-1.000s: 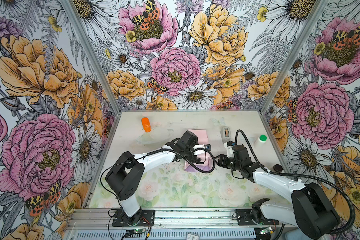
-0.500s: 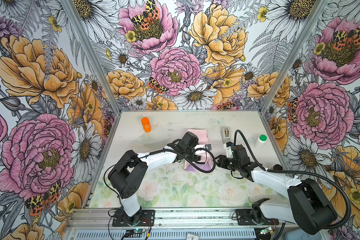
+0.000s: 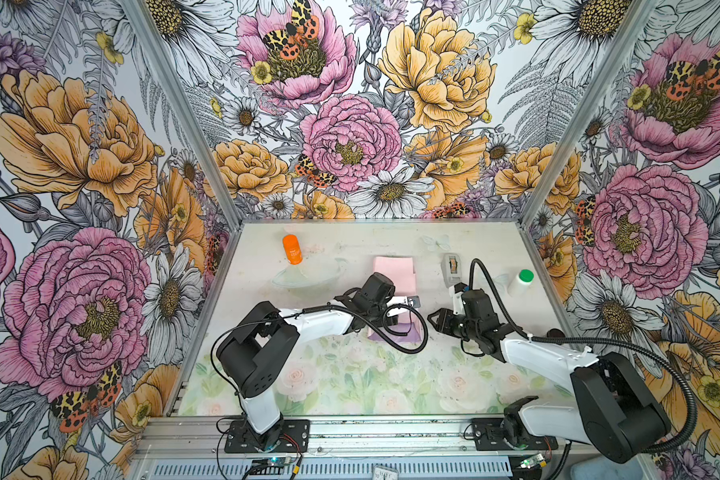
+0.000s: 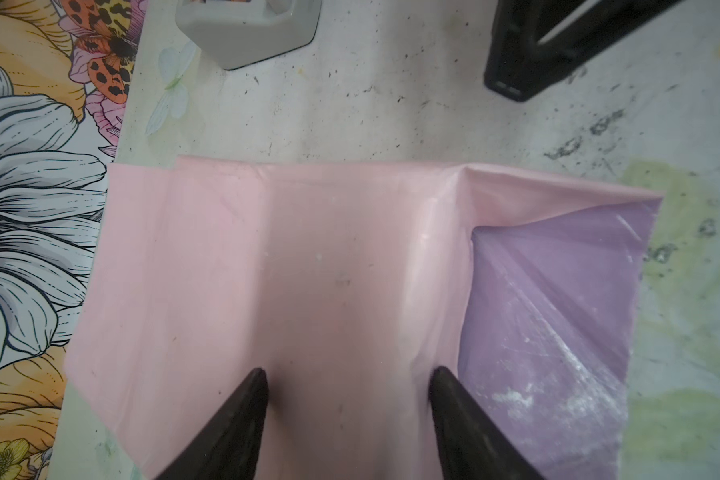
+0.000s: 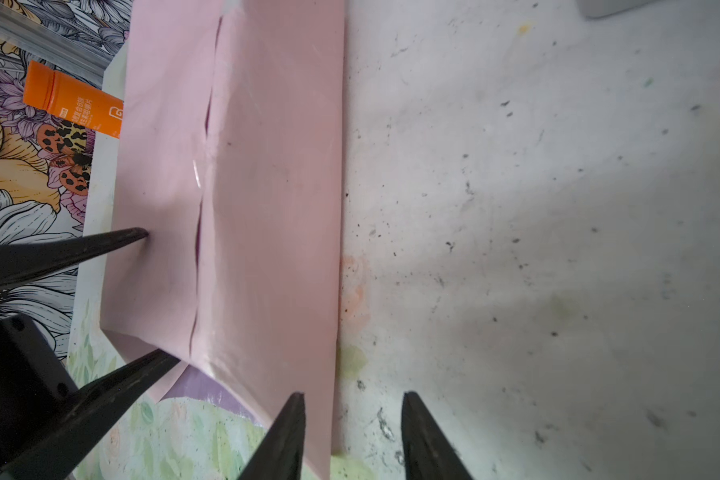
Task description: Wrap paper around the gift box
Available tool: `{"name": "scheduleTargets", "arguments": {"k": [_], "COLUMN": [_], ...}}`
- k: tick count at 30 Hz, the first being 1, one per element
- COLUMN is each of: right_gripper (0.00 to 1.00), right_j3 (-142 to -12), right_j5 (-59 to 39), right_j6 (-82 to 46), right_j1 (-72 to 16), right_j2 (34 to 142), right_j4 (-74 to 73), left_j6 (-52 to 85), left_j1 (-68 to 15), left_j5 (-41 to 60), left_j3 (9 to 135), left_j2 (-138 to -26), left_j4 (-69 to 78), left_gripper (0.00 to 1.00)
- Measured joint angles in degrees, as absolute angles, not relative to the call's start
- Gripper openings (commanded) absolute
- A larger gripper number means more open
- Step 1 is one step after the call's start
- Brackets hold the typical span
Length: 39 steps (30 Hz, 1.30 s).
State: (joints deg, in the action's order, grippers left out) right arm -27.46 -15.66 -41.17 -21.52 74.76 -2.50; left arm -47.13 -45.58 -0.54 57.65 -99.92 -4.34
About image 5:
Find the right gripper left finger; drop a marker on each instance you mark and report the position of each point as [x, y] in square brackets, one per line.
[279, 456]

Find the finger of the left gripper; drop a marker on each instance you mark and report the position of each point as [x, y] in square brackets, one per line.
[23, 263]
[63, 442]

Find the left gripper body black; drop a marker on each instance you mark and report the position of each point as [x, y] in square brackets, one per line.
[33, 384]

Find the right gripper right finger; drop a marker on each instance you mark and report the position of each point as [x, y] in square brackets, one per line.
[428, 454]

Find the purple wrapping paper sheet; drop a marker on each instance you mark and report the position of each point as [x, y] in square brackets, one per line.
[230, 157]

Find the orange tube bottle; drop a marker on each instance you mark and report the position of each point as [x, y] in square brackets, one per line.
[67, 98]

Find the grey tape dispenser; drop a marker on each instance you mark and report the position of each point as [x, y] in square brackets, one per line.
[595, 9]

